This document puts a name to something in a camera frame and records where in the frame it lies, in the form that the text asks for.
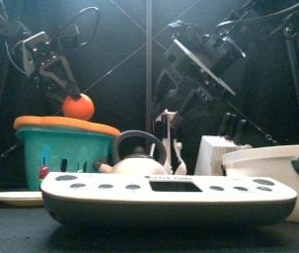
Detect white toy pot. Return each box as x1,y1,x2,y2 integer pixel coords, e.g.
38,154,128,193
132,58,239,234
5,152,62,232
220,143,299,225

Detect grey vertical frame post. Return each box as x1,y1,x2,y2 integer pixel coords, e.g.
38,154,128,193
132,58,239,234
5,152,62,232
145,0,152,134

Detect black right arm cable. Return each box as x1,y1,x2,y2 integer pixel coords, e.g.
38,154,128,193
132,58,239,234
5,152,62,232
213,0,299,36

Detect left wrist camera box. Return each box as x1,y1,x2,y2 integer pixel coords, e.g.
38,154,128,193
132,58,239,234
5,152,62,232
54,24,82,51

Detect teal basket with orange rim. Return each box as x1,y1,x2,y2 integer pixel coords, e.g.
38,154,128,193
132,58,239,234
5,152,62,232
13,115,121,192

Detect white utensil holder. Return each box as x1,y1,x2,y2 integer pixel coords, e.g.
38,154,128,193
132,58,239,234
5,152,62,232
149,109,188,176

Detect black knife handle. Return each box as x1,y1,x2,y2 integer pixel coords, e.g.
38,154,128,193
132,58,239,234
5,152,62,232
235,119,248,145
227,114,240,140
217,112,232,137

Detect black frame strut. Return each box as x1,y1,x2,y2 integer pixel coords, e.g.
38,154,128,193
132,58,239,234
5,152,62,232
281,24,299,145

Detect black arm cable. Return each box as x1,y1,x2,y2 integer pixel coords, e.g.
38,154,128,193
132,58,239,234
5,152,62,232
65,5,101,47
213,0,299,36

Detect white tray with items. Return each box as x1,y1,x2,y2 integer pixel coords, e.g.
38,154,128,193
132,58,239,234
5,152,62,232
39,171,299,229

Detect orange toy fruit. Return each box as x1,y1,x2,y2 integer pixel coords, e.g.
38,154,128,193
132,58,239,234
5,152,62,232
60,93,96,122

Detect white round plate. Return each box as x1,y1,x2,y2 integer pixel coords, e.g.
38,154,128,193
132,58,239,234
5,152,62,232
0,191,45,208

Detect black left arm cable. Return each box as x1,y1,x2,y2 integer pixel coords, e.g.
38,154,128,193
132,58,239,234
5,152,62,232
65,5,101,47

